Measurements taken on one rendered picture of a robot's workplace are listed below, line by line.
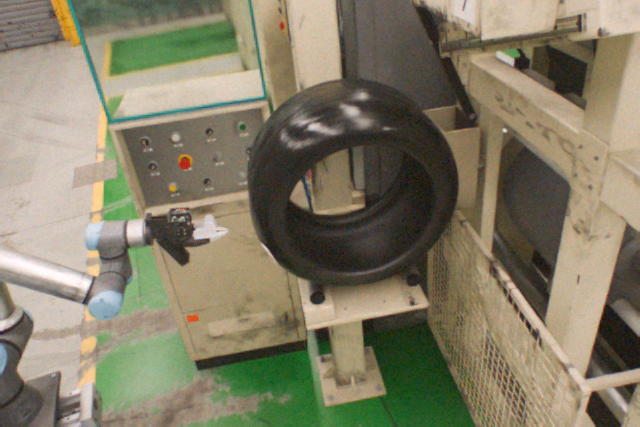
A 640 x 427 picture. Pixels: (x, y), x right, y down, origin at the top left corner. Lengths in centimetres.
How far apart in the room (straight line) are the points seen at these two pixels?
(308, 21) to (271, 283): 116
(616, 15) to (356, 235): 101
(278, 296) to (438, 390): 80
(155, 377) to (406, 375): 117
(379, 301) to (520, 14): 94
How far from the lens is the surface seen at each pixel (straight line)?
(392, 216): 162
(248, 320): 232
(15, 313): 167
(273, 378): 245
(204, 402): 245
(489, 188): 180
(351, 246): 160
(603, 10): 89
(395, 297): 157
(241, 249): 207
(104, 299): 134
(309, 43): 148
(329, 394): 232
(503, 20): 93
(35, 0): 1057
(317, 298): 144
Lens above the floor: 188
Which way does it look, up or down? 32 degrees down
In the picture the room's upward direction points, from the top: 7 degrees counter-clockwise
